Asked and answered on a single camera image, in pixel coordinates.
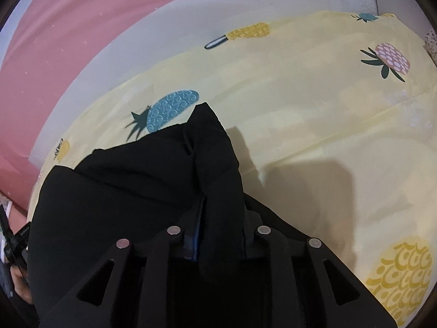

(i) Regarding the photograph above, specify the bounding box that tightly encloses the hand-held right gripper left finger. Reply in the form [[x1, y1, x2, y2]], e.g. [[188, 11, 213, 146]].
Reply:
[[39, 226, 199, 328]]

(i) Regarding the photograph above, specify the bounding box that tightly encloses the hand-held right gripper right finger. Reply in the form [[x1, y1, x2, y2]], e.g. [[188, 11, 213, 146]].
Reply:
[[245, 226, 398, 328]]

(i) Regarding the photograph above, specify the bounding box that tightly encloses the black long coat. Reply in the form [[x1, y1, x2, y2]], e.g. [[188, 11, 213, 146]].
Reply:
[[27, 101, 309, 328]]

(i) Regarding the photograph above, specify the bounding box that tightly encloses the person's left hand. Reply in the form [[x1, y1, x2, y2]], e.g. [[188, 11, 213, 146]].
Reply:
[[10, 266, 34, 304]]

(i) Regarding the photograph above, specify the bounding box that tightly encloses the yellow pineapple print bed sheet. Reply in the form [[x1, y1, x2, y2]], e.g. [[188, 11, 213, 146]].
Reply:
[[29, 10, 437, 328]]

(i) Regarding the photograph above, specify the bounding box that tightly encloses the floral quilted blanket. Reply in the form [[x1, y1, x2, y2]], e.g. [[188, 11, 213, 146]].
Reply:
[[424, 29, 437, 60]]

